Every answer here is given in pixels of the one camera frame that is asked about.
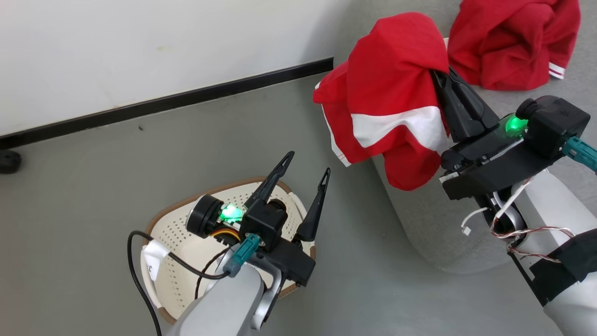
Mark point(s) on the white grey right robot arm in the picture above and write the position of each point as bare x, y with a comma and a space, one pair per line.
559, 224

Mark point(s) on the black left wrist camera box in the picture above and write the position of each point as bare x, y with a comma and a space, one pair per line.
267, 221

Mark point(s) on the red garment with white panel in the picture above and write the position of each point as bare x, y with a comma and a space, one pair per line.
392, 79

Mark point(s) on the red garment with striped trim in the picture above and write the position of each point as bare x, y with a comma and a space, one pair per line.
508, 42

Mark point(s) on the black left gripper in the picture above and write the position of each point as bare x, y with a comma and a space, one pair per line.
291, 263

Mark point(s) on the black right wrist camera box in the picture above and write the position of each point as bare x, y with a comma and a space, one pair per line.
557, 123

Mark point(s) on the black wall baseboard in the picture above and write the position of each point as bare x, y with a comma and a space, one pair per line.
163, 100

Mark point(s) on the black caster wheel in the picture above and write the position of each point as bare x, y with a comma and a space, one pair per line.
9, 162

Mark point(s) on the beige perforated plastic laundry basket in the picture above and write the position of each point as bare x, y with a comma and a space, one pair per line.
186, 280

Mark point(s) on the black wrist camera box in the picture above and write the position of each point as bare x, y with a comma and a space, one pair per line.
267, 221
557, 123

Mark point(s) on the grey fabric sofa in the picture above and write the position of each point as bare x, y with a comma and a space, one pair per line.
419, 224

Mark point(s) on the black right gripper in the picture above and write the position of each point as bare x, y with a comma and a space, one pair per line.
494, 163

